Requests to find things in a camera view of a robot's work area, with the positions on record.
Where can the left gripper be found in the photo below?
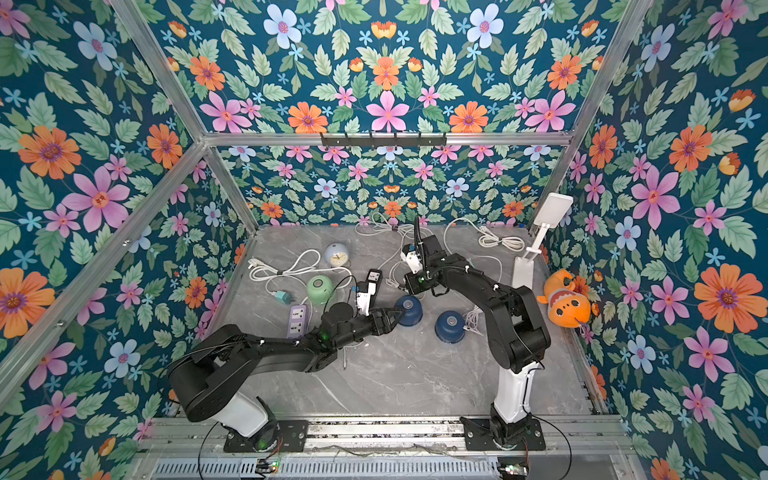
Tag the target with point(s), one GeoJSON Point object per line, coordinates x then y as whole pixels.
{"type": "Point", "coordinates": [378, 325]}

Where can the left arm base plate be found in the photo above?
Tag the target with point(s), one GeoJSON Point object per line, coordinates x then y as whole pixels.
{"type": "Point", "coordinates": [277, 436]}

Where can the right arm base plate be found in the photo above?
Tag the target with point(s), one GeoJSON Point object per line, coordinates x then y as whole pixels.
{"type": "Point", "coordinates": [480, 434]}

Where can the pale blue table clock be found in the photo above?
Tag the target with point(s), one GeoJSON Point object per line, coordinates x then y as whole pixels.
{"type": "Point", "coordinates": [337, 254]}

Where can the green charger adapter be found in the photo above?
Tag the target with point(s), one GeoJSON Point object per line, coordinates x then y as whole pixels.
{"type": "Point", "coordinates": [284, 297]}

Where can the blue meat grinder front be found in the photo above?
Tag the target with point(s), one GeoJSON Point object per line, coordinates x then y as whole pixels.
{"type": "Point", "coordinates": [450, 327]}

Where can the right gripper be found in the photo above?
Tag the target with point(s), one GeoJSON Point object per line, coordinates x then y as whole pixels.
{"type": "Point", "coordinates": [424, 264]}

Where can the white folding desk lamp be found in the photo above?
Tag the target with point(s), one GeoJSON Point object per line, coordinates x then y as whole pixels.
{"type": "Point", "coordinates": [551, 211]}

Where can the black power strip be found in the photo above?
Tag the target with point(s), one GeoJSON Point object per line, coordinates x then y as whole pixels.
{"type": "Point", "coordinates": [374, 278]}

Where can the green meat grinder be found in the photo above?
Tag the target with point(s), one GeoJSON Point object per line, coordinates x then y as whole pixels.
{"type": "Point", "coordinates": [320, 289]}

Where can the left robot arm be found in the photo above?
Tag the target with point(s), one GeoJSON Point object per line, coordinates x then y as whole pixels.
{"type": "Point", "coordinates": [207, 382]}

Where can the orange clownfish plush toy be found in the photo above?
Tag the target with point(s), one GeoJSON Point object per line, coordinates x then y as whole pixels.
{"type": "Point", "coordinates": [566, 307]}

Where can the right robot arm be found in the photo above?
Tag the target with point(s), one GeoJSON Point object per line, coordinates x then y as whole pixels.
{"type": "Point", "coordinates": [516, 331]}

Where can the black hook rail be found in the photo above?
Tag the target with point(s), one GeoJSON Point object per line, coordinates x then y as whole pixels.
{"type": "Point", "coordinates": [371, 140]}

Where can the purple power strip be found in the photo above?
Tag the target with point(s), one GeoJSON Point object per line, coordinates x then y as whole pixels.
{"type": "Point", "coordinates": [298, 322]}

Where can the blue meat grinder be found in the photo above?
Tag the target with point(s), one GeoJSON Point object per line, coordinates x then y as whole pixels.
{"type": "Point", "coordinates": [412, 310]}
{"type": "Point", "coordinates": [450, 327]}

